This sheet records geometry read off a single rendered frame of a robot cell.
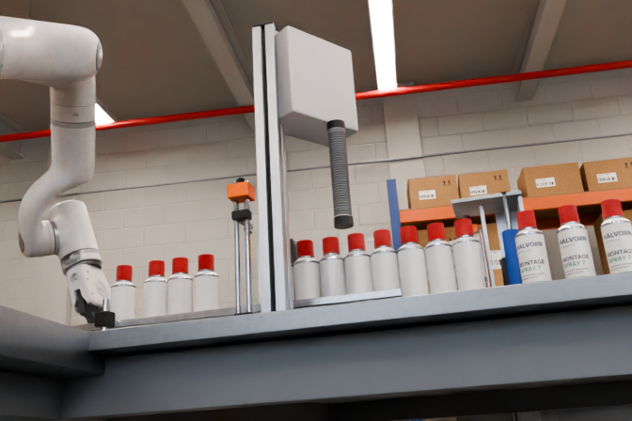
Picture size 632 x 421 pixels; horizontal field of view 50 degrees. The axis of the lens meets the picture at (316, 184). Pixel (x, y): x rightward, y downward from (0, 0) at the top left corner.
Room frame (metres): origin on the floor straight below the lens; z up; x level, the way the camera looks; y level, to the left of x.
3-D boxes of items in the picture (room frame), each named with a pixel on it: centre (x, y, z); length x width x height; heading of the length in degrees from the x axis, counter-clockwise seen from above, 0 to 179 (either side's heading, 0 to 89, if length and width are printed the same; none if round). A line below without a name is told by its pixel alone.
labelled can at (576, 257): (1.20, -0.46, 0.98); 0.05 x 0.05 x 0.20
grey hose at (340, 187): (1.20, -0.05, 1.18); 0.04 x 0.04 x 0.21
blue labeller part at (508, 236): (1.27, -0.37, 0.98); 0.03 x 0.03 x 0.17
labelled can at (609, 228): (1.18, -0.53, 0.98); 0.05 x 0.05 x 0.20
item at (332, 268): (1.31, -0.02, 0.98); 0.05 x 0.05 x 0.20
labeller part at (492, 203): (1.32, -0.35, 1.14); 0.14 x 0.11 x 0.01; 76
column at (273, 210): (1.18, 0.08, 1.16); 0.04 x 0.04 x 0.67; 76
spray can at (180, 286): (1.39, 0.30, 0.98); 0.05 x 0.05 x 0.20
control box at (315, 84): (1.23, 0.00, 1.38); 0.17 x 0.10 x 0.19; 131
